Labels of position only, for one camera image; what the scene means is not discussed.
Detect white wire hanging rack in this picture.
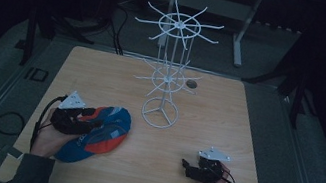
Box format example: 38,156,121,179
116,0,230,138

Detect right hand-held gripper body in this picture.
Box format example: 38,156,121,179
189,143,234,183

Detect black rectangular floor bracket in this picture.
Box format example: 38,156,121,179
23,64,51,84

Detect black floor cables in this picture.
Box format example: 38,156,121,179
102,2,133,57

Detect white metal table frame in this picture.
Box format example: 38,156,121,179
156,0,265,71

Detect grey tape strip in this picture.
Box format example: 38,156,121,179
5,144,25,161

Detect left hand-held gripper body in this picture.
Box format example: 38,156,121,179
47,87,101,140

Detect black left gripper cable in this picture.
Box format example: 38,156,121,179
28,90,69,156

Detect black metal stand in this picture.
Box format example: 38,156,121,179
17,0,117,81
235,19,326,133

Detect person's left hand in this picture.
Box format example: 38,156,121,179
29,105,82,163

